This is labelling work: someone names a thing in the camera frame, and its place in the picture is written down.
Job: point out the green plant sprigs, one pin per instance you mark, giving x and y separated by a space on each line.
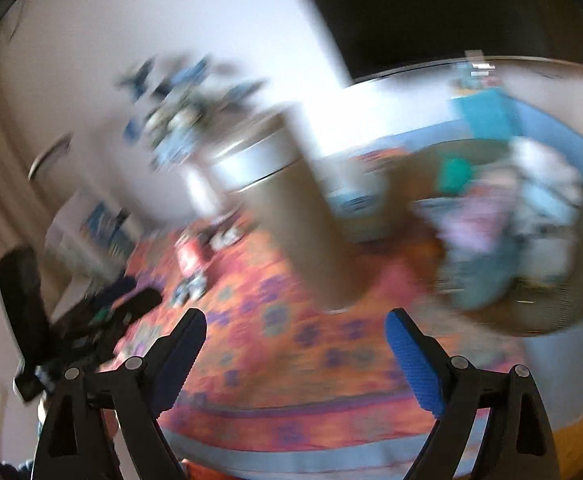
181 120

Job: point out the gold cylinder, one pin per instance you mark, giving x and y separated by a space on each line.
296 220

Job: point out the teal cloth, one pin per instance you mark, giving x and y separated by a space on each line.
486 280

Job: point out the teal box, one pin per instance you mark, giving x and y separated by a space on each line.
481 110

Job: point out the dark framed screen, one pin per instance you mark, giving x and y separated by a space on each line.
446 10

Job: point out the red box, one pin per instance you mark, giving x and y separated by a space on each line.
191 257

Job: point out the round storage basket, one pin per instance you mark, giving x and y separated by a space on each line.
566 305

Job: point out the row of books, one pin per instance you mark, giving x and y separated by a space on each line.
101 220

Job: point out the green soft item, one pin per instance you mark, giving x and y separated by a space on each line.
454 172

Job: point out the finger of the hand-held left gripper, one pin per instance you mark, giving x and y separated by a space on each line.
144 300
119 290

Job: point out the floral tablecloth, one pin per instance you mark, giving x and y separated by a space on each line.
281 370

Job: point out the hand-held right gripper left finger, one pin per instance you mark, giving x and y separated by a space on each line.
179 360

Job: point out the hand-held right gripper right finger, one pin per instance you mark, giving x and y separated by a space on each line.
416 365

